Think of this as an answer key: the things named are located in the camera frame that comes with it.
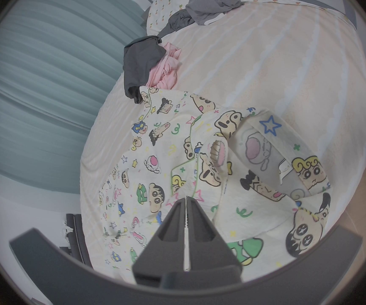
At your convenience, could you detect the bed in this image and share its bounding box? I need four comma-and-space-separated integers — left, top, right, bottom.
80, 0, 366, 279

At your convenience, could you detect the dark grey chest of drawers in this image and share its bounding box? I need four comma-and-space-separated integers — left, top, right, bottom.
59, 213, 91, 266

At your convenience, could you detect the white printed pyjama top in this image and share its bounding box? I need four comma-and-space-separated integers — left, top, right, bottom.
80, 86, 333, 280

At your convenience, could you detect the black garment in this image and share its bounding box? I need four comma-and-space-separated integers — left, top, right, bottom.
123, 36, 168, 104

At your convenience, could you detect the blue-green curtain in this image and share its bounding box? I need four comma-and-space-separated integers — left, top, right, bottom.
0, 0, 145, 196

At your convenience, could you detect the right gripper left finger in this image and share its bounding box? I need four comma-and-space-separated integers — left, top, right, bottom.
132, 197, 187, 285

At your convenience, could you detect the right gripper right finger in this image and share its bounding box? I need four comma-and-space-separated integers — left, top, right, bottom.
187, 197, 243, 285

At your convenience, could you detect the white printed pillow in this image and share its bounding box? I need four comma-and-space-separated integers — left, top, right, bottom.
146, 0, 209, 39

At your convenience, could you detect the pink garment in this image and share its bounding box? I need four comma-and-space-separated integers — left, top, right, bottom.
146, 42, 182, 90

